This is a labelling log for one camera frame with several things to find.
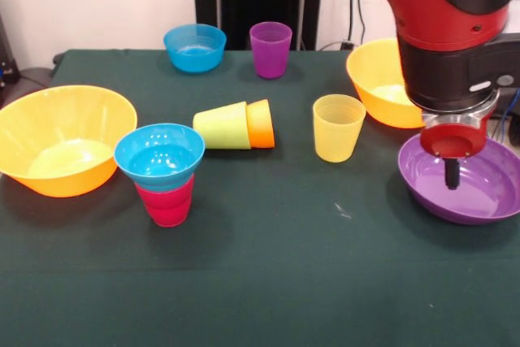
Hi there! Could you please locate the dark green tablecloth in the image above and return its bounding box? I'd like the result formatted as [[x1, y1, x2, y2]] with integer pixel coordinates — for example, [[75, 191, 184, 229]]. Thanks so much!
[[0, 49, 520, 347]]

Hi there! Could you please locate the black equipment rack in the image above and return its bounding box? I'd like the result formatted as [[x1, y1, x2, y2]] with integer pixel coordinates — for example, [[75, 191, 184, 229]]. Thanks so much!
[[0, 11, 22, 98]]

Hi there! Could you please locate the purple bowl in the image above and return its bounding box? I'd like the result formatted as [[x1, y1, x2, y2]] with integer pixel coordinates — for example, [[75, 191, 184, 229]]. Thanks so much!
[[396, 133, 520, 227]]

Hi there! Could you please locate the translucent blue bowl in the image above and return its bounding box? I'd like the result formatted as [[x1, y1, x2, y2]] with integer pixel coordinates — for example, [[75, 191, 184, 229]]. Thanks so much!
[[162, 23, 228, 74]]

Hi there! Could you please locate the light blue opaque bowl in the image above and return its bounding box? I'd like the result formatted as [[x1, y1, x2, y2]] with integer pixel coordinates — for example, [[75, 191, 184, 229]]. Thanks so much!
[[113, 123, 206, 194]]

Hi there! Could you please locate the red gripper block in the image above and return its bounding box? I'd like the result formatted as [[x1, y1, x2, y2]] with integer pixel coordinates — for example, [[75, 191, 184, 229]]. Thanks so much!
[[419, 122, 488, 191]]

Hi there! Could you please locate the large orange bowl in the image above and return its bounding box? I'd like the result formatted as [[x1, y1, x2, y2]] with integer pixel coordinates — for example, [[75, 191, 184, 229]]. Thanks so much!
[[345, 37, 426, 129], [0, 85, 139, 199]]

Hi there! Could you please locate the black wall cable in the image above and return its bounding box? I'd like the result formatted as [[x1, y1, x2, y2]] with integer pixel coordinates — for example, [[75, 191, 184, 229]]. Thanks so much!
[[347, 0, 366, 50]]

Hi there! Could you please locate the yellow cup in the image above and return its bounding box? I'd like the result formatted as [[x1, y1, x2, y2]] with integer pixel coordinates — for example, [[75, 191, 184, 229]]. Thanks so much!
[[312, 93, 367, 163]]

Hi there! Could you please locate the blue cable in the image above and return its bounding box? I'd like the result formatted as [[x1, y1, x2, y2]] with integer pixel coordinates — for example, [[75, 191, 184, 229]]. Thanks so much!
[[493, 87, 520, 141]]

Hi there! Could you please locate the purple cup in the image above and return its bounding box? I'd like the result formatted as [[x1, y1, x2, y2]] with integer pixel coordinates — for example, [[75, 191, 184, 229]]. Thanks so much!
[[249, 21, 293, 80]]

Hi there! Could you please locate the orange cup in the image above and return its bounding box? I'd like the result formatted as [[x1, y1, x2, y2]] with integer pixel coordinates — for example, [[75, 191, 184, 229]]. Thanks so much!
[[245, 99, 276, 150]]

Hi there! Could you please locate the red cup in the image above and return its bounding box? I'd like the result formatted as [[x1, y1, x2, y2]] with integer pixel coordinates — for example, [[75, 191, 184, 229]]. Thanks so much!
[[134, 173, 196, 228]]

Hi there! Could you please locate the black clamp mount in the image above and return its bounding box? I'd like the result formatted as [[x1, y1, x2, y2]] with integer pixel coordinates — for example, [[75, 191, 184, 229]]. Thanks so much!
[[489, 87, 520, 120]]

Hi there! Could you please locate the green cup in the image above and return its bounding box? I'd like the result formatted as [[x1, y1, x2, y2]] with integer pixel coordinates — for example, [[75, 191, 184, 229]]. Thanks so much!
[[192, 102, 252, 151]]

